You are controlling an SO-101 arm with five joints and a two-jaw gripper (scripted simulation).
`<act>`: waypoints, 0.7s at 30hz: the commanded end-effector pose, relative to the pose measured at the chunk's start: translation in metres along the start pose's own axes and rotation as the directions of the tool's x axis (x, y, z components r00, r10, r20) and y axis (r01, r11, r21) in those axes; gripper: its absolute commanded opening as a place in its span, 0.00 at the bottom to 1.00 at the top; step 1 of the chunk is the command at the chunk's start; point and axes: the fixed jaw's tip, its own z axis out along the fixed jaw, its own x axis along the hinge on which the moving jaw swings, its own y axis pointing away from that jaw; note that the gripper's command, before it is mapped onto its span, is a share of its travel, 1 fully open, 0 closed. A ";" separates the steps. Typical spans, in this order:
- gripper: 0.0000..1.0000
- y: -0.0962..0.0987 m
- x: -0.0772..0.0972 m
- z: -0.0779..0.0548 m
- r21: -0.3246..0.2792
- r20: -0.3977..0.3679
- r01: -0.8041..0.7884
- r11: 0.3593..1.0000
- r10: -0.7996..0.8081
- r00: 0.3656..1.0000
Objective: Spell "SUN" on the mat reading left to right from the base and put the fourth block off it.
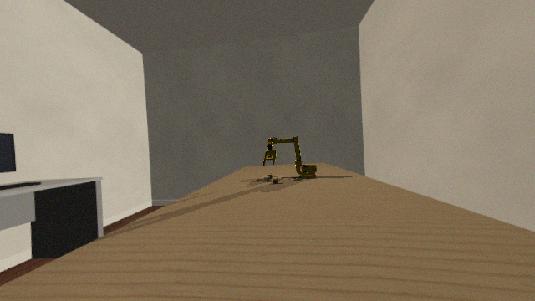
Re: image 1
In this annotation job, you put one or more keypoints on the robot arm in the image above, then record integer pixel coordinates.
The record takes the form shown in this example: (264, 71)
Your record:
(308, 170)

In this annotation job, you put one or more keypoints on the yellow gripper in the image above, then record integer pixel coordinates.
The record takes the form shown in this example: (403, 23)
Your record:
(270, 155)

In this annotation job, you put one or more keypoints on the tan mat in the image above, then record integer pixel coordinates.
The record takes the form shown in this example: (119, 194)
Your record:
(279, 177)

